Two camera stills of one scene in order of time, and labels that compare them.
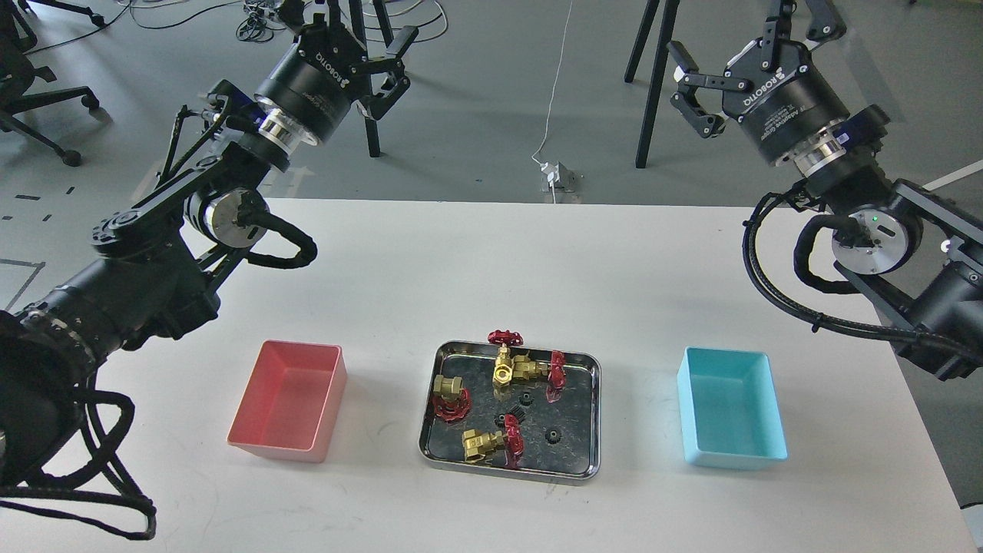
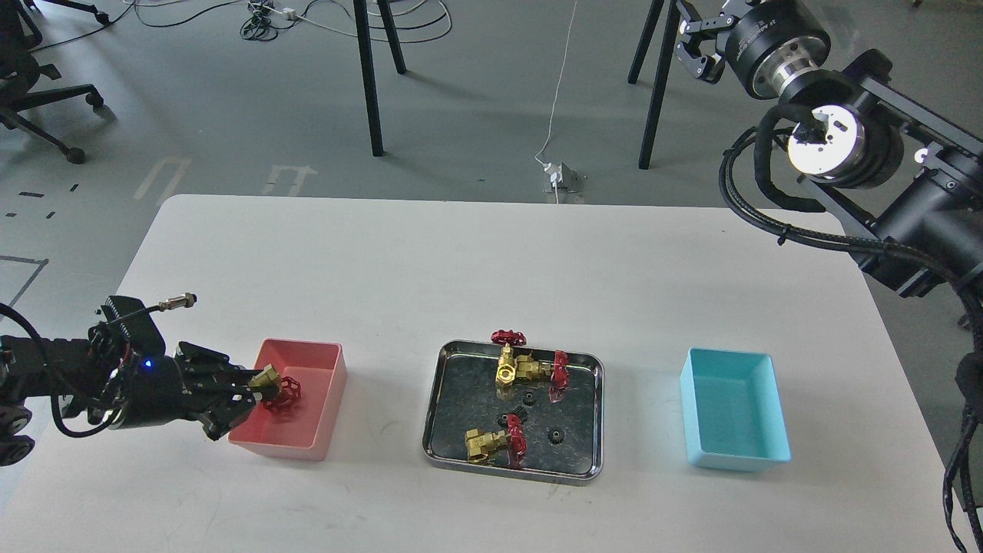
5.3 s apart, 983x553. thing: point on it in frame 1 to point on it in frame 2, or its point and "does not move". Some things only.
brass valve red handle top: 503,369 does not move
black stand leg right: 647,20 does not move
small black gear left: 499,420 does not move
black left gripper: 309,88 to 196,383
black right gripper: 780,108 to 767,42
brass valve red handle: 450,401 to 288,396
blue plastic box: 729,410 does not move
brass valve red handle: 524,369 does not move
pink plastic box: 290,402 does not move
